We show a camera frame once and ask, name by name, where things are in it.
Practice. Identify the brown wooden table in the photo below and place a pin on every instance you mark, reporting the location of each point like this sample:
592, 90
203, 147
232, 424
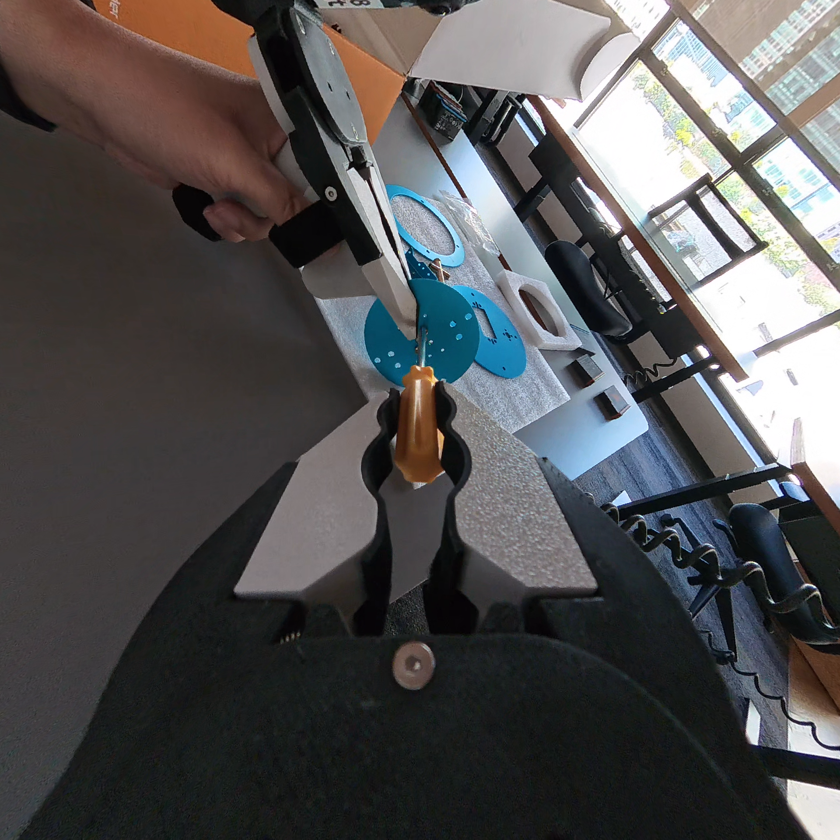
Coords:
630, 223

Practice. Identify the orange cardboard box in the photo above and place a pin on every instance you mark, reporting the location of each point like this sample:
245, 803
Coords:
184, 26

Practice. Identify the person's left hand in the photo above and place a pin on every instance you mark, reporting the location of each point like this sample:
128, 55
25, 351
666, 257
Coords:
158, 105

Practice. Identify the white foam sheet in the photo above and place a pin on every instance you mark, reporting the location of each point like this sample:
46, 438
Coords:
525, 394

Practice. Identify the black office chair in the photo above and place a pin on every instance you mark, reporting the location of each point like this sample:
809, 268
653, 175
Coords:
591, 289
775, 551

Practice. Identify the blue disc with bracket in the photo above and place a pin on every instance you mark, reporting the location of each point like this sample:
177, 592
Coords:
423, 267

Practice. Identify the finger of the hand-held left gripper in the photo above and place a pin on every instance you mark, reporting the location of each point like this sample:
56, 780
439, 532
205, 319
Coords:
348, 278
391, 250

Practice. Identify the grey desk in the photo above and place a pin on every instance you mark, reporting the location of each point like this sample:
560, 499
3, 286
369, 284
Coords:
158, 420

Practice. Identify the large blue round plate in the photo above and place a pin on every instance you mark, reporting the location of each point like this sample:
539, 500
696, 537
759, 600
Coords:
505, 348

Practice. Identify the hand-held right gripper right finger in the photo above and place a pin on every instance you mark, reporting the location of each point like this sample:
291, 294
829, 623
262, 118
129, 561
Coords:
519, 525

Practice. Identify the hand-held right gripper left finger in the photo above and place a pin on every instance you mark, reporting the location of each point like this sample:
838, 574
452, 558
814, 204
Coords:
309, 525

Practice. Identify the large glass window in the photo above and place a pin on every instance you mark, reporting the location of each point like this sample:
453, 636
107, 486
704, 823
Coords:
761, 131

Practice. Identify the small black box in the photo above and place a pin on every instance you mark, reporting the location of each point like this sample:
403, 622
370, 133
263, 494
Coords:
446, 112

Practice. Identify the small blue round plate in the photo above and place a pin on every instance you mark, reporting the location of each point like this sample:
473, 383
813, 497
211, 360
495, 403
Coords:
446, 335

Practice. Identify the white foam frame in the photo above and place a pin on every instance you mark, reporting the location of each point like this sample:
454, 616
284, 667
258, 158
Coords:
558, 328

